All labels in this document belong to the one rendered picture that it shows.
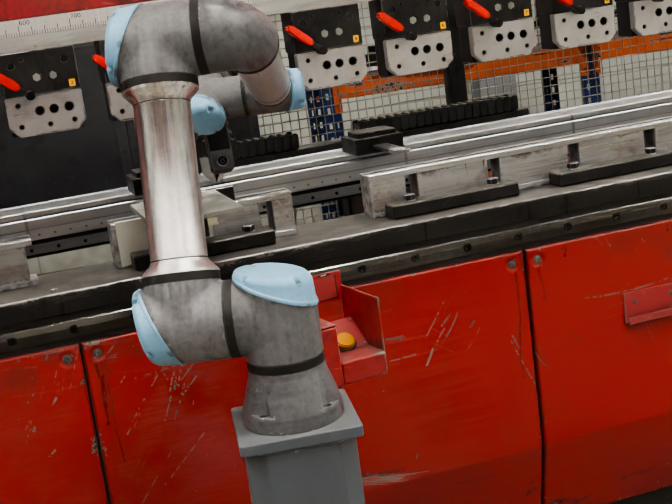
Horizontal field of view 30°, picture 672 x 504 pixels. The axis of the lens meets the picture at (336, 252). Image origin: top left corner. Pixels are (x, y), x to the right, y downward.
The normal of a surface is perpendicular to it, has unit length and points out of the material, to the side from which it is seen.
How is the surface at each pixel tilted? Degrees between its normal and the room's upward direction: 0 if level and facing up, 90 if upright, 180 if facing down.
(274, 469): 90
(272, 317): 90
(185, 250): 75
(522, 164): 90
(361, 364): 90
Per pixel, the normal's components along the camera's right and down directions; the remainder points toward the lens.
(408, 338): 0.30, 0.17
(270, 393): -0.41, -0.05
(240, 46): 0.57, 0.44
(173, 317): -0.12, -0.10
